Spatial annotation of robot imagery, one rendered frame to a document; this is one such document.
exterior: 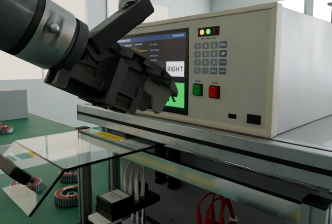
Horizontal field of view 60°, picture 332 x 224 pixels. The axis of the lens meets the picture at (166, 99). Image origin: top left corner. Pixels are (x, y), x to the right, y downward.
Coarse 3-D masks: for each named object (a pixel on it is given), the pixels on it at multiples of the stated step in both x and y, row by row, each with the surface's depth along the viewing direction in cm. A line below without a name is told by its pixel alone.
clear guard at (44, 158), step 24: (24, 144) 59; (48, 144) 59; (72, 144) 59; (96, 144) 59; (120, 144) 59; (144, 144) 59; (24, 168) 52; (48, 168) 48; (72, 168) 46; (24, 192) 47; (48, 192) 44
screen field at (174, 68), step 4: (160, 64) 61; (164, 64) 60; (168, 64) 59; (172, 64) 58; (176, 64) 57; (180, 64) 56; (164, 68) 60; (168, 68) 59; (172, 68) 58; (176, 68) 57; (180, 68) 57; (168, 72) 59; (172, 72) 58; (176, 72) 57; (180, 72) 57
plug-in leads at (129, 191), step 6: (126, 168) 73; (132, 168) 71; (138, 168) 71; (144, 174) 72; (126, 180) 73; (144, 180) 72; (126, 186) 73; (138, 186) 70; (144, 186) 72; (126, 192) 73; (138, 192) 70; (144, 192) 72; (138, 198) 70
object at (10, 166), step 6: (0, 156) 52; (0, 162) 50; (6, 162) 49; (12, 162) 55; (0, 168) 49; (6, 168) 48; (12, 168) 47; (18, 168) 47; (6, 174) 47; (12, 174) 46; (18, 174) 47; (24, 174) 47; (18, 180) 47; (24, 180) 47
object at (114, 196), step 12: (108, 192) 70; (120, 192) 70; (132, 192) 74; (96, 204) 69; (108, 204) 64; (120, 204) 65; (132, 204) 68; (144, 204) 70; (96, 216) 66; (108, 216) 65; (120, 216) 65; (132, 216) 75; (144, 216) 72
